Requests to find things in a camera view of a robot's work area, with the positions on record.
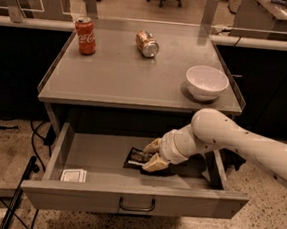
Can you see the orange soda can lying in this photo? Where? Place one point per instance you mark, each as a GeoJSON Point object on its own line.
{"type": "Point", "coordinates": [147, 44]}

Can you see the red coca-cola can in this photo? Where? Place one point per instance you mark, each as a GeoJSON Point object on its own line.
{"type": "Point", "coordinates": [85, 32]}

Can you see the black metal drawer handle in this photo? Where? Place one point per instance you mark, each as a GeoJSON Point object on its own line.
{"type": "Point", "coordinates": [137, 208]}

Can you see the black pole on floor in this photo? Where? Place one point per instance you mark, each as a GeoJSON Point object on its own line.
{"type": "Point", "coordinates": [12, 207]}

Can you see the open grey top drawer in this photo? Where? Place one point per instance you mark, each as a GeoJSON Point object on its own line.
{"type": "Point", "coordinates": [197, 187]}

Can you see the grey desk top right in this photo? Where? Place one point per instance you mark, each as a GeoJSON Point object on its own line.
{"type": "Point", "coordinates": [260, 19]}

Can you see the white card in drawer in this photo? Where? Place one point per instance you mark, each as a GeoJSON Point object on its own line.
{"type": "Point", "coordinates": [75, 175]}

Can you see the white ceramic bowl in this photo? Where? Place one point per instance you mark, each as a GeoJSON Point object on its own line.
{"type": "Point", "coordinates": [205, 82]}

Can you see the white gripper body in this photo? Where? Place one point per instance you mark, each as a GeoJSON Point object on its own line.
{"type": "Point", "coordinates": [168, 146]}

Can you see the dark chocolate rxbar wrapper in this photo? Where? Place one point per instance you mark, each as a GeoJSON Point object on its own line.
{"type": "Point", "coordinates": [136, 158]}

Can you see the black cloth behind cabinet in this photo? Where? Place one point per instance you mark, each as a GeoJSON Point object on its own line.
{"type": "Point", "coordinates": [233, 160]}

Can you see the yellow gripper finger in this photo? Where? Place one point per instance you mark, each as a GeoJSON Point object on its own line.
{"type": "Point", "coordinates": [153, 146]}
{"type": "Point", "coordinates": [156, 163]}

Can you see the grey metal cabinet table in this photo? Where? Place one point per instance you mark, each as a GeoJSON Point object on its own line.
{"type": "Point", "coordinates": [118, 75]}

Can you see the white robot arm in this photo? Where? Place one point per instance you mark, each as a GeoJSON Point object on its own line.
{"type": "Point", "coordinates": [211, 130]}

